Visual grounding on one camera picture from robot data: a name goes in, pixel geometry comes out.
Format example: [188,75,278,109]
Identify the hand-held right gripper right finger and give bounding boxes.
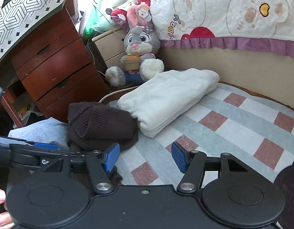
[171,142,250,194]

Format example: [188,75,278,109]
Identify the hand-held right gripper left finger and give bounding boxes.
[41,142,121,194]

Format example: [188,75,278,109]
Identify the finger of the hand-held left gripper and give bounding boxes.
[10,142,86,159]

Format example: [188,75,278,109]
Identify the dark brown knit sweater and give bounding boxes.
[67,101,139,186]

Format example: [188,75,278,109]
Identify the light grey cloth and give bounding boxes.
[7,117,71,151]

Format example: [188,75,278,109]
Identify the checkered pink grey mat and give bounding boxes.
[108,81,294,186]

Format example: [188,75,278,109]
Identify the white folded garment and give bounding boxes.
[116,68,220,138]

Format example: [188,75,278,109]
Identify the brown wooden drawer cabinet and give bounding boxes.
[0,0,111,128]

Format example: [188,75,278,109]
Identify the beige bed base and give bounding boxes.
[159,46,294,112]

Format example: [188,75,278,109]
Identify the beige nightstand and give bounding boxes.
[92,26,131,72]

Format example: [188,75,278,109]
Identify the dark cloth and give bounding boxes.
[274,158,294,229]

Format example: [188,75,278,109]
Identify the grey plush rabbit toy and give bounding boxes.
[105,2,164,88]

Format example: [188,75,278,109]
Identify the green plastic bag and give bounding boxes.
[82,3,114,39]

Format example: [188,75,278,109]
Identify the black white geometric tablecloth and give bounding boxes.
[0,0,72,68]

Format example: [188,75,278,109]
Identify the white quilt with purple ruffle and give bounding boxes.
[99,0,294,60]

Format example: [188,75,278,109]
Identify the thick white cable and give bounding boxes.
[99,86,138,103]

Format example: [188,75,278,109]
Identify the thin white cable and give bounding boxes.
[87,41,110,82]

